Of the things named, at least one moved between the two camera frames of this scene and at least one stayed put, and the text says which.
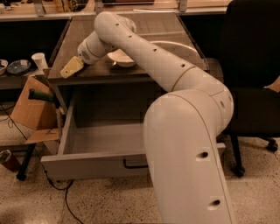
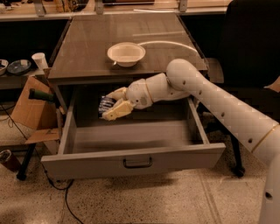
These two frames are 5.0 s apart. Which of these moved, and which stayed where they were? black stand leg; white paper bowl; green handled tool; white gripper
Moved: white gripper
Stayed: black stand leg; white paper bowl; green handled tool
